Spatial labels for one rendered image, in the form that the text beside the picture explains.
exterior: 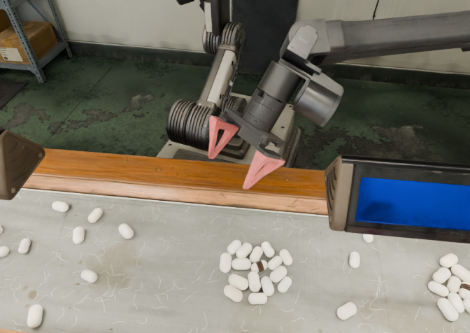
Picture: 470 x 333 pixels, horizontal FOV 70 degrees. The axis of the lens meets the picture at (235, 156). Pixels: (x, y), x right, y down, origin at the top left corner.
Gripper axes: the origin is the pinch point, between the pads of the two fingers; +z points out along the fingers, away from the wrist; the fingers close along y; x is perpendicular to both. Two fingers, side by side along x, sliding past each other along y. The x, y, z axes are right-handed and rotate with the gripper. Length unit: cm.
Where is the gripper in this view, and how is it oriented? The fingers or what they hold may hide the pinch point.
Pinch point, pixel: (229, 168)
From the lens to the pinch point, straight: 59.7
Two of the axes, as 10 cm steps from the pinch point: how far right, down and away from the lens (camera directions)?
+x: -5.9, -1.1, -8.0
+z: -4.9, 8.4, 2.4
